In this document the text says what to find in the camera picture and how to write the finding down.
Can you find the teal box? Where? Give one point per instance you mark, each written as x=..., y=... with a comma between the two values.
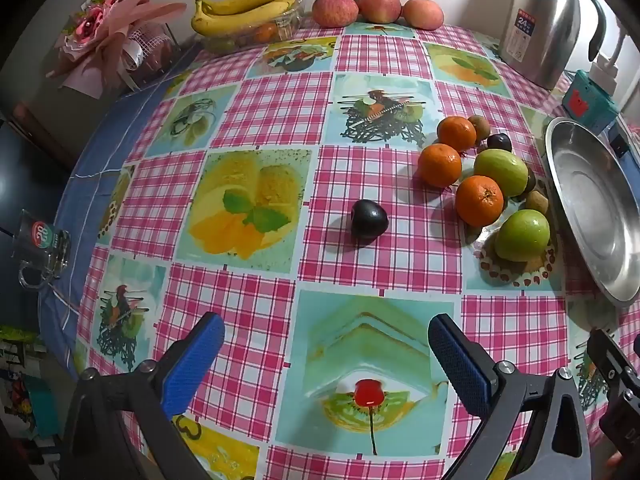
x=587, y=105

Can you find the stainless steel thermos jug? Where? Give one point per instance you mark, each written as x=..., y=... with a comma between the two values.
x=540, y=25

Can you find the pink checkered fruit-print tablecloth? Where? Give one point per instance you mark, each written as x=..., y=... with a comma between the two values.
x=260, y=110

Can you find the red apple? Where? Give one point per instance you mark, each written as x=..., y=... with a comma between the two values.
x=335, y=11
x=423, y=13
x=381, y=4

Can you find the stainless steel basin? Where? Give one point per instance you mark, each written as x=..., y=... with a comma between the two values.
x=595, y=200

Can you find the small black adapter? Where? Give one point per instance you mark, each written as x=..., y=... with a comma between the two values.
x=619, y=145

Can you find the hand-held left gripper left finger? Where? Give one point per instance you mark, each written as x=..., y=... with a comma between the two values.
x=192, y=360

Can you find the green apple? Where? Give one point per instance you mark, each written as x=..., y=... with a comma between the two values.
x=522, y=235
x=501, y=171

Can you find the yellow banana bunch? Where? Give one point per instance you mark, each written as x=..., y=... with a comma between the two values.
x=250, y=0

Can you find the orange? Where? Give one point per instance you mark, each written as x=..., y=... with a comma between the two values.
x=479, y=200
x=456, y=133
x=439, y=165

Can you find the dark plum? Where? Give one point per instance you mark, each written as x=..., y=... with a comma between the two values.
x=530, y=180
x=369, y=218
x=499, y=142

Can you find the pink flower bouquet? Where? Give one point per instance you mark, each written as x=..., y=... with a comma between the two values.
x=107, y=25

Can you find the clear plastic fruit container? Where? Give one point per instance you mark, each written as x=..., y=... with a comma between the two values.
x=280, y=25

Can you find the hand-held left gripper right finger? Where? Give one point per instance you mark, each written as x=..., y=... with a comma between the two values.
x=457, y=360

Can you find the small tangerine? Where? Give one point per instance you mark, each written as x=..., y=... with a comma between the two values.
x=265, y=32

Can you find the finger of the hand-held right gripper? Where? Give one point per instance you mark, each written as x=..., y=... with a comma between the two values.
x=637, y=355
x=605, y=355

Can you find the glass mug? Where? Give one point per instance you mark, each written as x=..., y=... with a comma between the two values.
x=42, y=240

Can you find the white plug adapter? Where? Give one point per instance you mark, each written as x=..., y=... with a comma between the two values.
x=605, y=72

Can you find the small brown fruit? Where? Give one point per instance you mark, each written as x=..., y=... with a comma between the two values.
x=536, y=201
x=479, y=127

